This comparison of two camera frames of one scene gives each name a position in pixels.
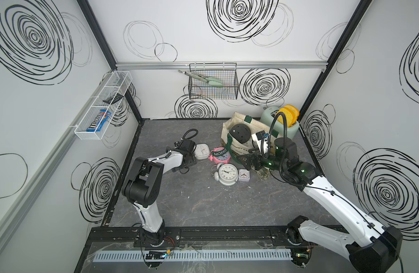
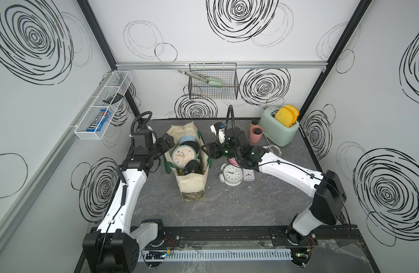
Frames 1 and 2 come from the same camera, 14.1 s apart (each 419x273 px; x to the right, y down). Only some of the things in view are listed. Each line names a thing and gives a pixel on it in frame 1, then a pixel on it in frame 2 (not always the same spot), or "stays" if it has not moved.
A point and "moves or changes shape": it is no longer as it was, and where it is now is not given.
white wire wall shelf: x=103 y=103 stays
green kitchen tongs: x=211 y=81 stays
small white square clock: x=243 y=175 moves or changes shape
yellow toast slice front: x=290 y=121 stays
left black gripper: x=192 y=160 → x=169 y=143
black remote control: x=118 y=96 stays
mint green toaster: x=266 y=116 stays
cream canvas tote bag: x=234 y=149 → x=192 y=187
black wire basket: x=200 y=89 stays
